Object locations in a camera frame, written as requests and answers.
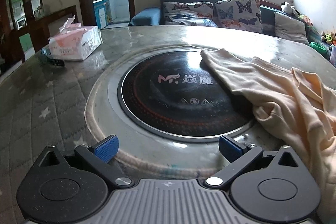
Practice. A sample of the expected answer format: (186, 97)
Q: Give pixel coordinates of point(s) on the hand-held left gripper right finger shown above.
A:
(231, 148)

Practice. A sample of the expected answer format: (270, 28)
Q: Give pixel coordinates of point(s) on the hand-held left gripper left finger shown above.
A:
(106, 148)

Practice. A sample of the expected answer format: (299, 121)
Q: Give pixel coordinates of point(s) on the cream shirt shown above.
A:
(283, 98)

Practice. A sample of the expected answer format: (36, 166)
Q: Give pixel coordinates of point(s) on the black induction cooktop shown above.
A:
(181, 92)

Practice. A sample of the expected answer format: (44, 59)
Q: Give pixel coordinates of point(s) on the pink white tissue pack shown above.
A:
(76, 43)

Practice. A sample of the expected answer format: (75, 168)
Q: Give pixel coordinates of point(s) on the green bowl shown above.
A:
(318, 47)

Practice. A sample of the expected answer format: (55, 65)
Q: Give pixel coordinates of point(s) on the large butterfly print cushion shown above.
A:
(239, 14)

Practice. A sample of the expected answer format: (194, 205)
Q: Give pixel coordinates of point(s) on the grey cushion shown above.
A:
(290, 27)

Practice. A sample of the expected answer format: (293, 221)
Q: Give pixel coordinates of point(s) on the dark sofa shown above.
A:
(267, 18)

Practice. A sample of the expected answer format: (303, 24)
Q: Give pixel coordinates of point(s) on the blue cardboard box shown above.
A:
(101, 12)

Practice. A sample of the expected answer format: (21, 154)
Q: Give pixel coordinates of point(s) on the dark wooden sideboard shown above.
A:
(55, 16)

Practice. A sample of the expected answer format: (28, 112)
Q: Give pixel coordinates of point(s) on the pile of plush toys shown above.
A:
(329, 37)

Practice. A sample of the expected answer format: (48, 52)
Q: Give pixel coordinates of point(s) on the panda plush toy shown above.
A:
(288, 8)

